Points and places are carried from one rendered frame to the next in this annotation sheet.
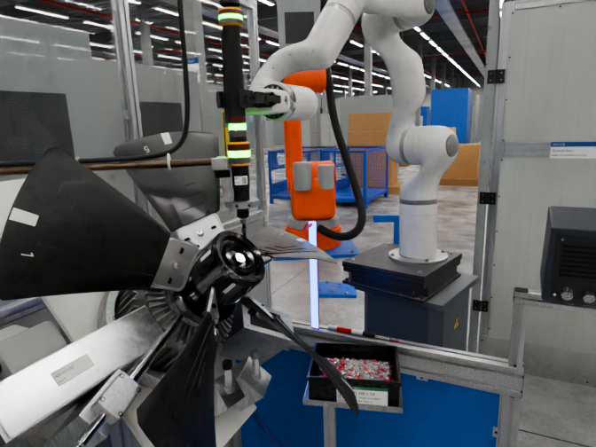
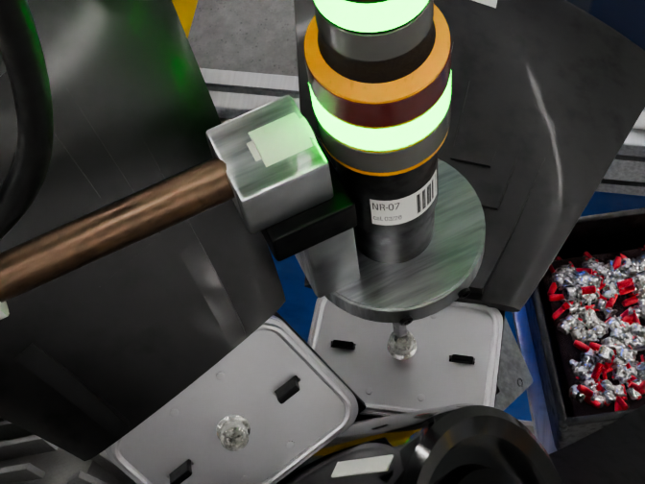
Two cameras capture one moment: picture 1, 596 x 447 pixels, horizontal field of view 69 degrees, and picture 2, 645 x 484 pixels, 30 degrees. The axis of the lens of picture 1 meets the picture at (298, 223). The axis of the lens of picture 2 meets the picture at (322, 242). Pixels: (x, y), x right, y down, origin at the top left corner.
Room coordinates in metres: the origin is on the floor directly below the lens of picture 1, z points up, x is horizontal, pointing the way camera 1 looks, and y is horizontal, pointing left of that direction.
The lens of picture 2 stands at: (0.65, 0.16, 1.71)
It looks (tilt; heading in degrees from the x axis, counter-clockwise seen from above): 61 degrees down; 353
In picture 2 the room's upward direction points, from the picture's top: 11 degrees counter-clockwise
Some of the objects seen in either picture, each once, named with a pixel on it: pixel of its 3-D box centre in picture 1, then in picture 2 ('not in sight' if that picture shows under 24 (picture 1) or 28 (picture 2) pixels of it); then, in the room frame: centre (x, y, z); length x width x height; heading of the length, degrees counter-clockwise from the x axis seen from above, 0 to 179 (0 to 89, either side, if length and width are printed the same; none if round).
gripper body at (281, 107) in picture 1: (262, 101); not in sight; (0.96, 0.07, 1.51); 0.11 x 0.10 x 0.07; 154
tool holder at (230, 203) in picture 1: (236, 182); (362, 187); (0.86, 0.12, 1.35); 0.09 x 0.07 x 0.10; 99
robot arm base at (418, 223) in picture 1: (418, 230); not in sight; (1.37, -0.39, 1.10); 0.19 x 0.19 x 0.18
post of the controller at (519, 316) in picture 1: (518, 327); not in sight; (0.95, -0.52, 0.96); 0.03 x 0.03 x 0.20; 64
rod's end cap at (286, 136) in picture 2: not in sight; (282, 151); (0.85, 0.15, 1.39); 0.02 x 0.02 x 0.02; 9
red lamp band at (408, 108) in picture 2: (239, 146); (377, 56); (0.86, 0.11, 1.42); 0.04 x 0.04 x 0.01
